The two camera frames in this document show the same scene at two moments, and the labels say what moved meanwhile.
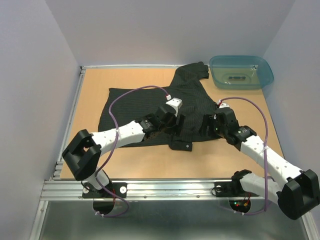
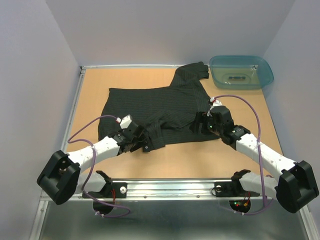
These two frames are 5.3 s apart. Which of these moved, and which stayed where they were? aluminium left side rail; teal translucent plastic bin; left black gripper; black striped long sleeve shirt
Moved: left black gripper
Stayed: aluminium left side rail; teal translucent plastic bin; black striped long sleeve shirt
